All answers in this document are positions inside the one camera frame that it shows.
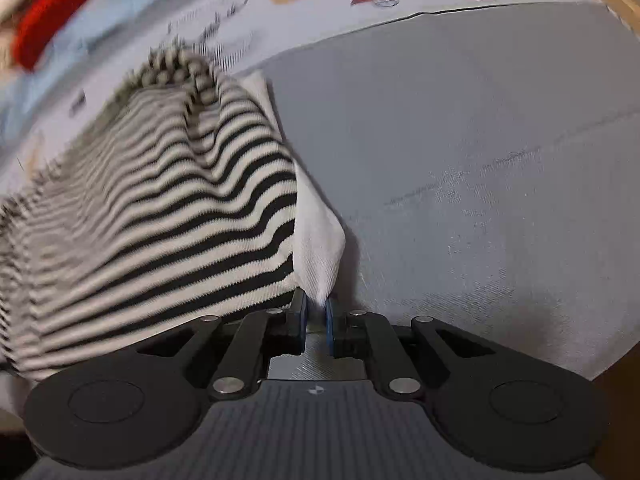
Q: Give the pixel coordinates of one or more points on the black white striped garment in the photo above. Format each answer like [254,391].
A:
[165,210]

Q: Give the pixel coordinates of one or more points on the red cloth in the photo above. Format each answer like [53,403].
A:
[55,10]

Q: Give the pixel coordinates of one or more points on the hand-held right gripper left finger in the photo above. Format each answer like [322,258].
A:
[301,321]

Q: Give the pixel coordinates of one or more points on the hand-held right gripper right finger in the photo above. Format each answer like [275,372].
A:
[329,329]

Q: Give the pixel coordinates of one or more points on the light blue printed blanket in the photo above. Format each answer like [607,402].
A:
[320,5]

